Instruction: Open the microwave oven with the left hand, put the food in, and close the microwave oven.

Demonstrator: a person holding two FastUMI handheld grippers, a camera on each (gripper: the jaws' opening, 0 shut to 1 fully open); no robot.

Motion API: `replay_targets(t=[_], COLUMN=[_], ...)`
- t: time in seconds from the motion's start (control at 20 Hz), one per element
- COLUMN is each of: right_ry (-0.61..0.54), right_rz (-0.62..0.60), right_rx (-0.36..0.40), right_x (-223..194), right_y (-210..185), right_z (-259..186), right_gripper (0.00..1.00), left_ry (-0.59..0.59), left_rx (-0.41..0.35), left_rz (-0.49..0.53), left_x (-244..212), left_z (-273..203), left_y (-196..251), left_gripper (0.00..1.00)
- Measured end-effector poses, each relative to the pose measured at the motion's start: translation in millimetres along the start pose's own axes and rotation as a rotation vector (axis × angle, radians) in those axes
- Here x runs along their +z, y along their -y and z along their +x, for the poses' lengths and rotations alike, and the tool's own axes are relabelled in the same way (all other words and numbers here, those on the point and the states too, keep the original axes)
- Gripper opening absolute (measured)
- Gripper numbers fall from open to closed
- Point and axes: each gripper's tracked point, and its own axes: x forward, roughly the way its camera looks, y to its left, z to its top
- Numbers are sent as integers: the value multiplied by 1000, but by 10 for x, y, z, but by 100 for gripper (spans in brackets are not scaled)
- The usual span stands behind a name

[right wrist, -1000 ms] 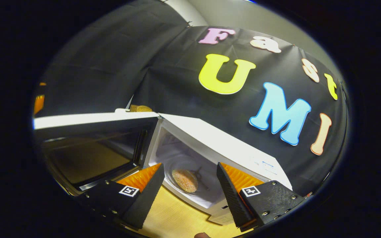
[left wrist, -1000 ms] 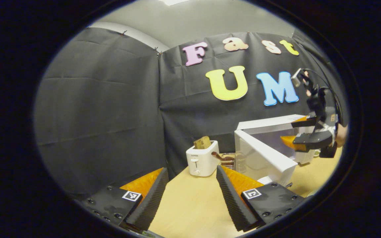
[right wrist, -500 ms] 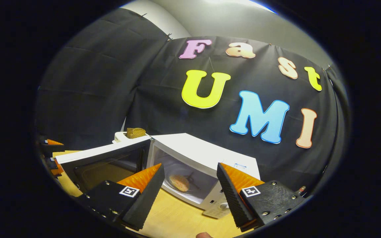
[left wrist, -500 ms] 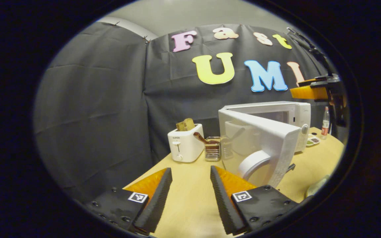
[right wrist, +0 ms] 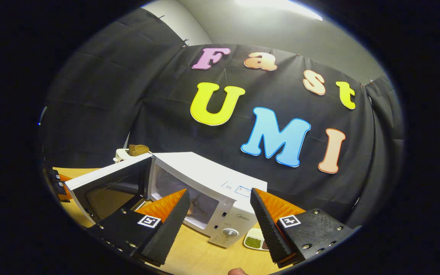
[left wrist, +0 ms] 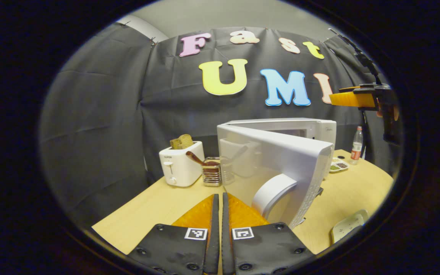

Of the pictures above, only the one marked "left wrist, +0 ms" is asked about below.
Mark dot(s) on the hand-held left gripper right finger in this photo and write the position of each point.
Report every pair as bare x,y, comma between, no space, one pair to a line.
226,236

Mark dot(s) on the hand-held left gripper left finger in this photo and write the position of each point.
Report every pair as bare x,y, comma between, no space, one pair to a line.
213,236

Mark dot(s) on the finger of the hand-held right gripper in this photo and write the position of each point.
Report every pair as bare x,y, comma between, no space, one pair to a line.
357,89
351,99

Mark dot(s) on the white microwave oven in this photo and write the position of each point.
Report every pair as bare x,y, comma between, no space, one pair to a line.
292,152

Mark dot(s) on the clear bottle with red label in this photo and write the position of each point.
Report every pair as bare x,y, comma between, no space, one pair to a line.
356,147

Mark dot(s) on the white divided dish with beans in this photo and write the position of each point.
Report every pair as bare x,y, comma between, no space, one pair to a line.
338,166

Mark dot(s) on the white toaster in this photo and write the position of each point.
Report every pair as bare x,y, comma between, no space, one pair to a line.
178,168

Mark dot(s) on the brown wooden spoon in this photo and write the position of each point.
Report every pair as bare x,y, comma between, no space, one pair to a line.
194,156

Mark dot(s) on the brown toast slice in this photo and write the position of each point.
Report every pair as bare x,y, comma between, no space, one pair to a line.
181,142

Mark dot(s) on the small cream plate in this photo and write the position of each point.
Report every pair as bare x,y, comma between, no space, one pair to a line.
348,228

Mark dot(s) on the black backdrop cloth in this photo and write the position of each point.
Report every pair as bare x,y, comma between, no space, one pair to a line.
101,114

